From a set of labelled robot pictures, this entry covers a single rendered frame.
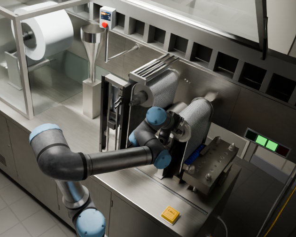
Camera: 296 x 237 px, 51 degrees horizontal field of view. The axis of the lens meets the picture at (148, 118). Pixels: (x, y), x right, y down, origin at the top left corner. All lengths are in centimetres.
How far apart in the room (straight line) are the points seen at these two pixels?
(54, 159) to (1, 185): 203
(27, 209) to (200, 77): 180
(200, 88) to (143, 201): 72
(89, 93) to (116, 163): 103
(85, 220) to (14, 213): 153
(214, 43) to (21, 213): 201
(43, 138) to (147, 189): 83
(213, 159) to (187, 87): 45
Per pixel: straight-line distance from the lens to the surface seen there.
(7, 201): 293
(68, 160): 104
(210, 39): 174
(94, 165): 107
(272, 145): 184
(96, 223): 136
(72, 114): 223
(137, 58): 205
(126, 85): 155
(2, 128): 254
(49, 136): 111
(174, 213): 167
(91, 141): 201
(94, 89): 205
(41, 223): 274
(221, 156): 188
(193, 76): 185
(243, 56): 169
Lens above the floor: 226
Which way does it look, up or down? 38 degrees down
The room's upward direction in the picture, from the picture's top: 9 degrees clockwise
